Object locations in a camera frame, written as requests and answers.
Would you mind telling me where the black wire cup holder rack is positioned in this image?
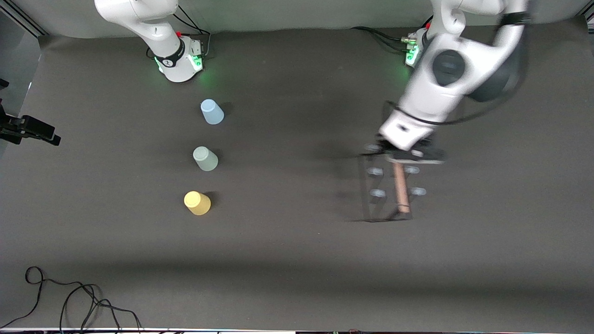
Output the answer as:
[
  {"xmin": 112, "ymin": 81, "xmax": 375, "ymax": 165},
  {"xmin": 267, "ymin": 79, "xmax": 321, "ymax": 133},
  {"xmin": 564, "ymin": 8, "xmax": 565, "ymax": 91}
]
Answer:
[{"xmin": 357, "ymin": 144, "xmax": 427, "ymax": 223}]

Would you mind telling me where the pale green plastic cup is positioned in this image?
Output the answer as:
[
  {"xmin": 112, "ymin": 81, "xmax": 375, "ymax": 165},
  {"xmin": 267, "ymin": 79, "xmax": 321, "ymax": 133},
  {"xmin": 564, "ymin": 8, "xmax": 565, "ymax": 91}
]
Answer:
[{"xmin": 193, "ymin": 146, "xmax": 219, "ymax": 172}]

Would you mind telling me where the yellow plastic cup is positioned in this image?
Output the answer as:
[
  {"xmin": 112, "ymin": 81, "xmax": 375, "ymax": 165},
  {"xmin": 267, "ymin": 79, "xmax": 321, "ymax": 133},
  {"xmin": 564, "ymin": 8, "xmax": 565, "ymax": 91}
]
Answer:
[{"xmin": 184, "ymin": 191, "xmax": 212, "ymax": 216}]

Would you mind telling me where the light blue plastic cup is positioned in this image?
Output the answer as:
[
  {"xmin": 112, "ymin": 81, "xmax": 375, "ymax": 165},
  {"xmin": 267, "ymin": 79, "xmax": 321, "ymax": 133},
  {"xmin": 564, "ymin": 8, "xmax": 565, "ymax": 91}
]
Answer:
[{"xmin": 200, "ymin": 99, "xmax": 225, "ymax": 125}]

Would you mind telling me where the dark grey table mat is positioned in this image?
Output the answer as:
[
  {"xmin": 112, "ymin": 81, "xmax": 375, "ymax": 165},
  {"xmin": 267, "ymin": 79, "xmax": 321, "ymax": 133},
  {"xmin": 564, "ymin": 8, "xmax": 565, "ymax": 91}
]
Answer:
[{"xmin": 0, "ymin": 16, "xmax": 594, "ymax": 332}]

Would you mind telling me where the black left arm base cable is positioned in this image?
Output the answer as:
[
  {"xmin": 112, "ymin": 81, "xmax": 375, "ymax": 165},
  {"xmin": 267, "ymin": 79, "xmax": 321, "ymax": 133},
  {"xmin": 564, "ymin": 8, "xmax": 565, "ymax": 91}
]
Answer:
[{"xmin": 350, "ymin": 26, "xmax": 418, "ymax": 52}]

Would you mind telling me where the black arm base cable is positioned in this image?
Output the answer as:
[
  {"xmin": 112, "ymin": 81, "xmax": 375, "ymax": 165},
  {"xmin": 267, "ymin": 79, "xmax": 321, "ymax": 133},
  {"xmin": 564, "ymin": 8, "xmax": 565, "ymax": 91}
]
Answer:
[
  {"xmin": 350, "ymin": 26, "xmax": 418, "ymax": 52},
  {"xmin": 148, "ymin": 5, "xmax": 212, "ymax": 61}
]

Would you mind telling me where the black loose looped cable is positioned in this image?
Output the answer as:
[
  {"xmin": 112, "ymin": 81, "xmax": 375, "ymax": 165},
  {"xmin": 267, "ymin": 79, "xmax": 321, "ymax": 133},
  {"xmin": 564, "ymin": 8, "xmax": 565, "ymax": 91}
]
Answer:
[{"xmin": 0, "ymin": 266, "xmax": 100, "ymax": 330}]

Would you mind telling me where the black loose tangled cable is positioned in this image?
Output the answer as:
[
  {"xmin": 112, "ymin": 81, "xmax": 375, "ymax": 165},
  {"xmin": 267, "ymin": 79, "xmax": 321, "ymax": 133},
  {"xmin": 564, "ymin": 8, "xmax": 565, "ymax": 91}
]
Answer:
[{"xmin": 59, "ymin": 283, "xmax": 142, "ymax": 334}]

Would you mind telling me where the black right arm base cable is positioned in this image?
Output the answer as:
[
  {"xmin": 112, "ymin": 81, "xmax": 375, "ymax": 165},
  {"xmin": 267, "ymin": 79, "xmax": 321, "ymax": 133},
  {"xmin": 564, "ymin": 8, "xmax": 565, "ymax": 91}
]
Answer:
[{"xmin": 148, "ymin": 5, "xmax": 212, "ymax": 61}]

